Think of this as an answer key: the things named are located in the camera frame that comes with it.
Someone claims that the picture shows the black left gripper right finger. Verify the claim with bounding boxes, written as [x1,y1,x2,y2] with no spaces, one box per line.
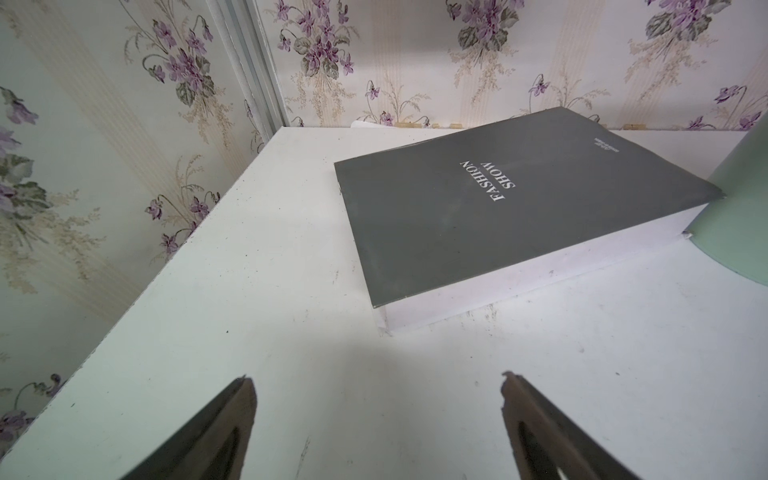
[501,371,637,480]

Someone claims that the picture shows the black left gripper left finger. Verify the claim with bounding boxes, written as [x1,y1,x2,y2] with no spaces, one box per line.
[124,377,257,480]

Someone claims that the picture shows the mint green pen cup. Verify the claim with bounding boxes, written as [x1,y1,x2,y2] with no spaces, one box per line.
[688,119,767,285]

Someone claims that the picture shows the dark grey notebook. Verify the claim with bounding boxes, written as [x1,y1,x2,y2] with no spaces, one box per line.
[334,107,723,333]

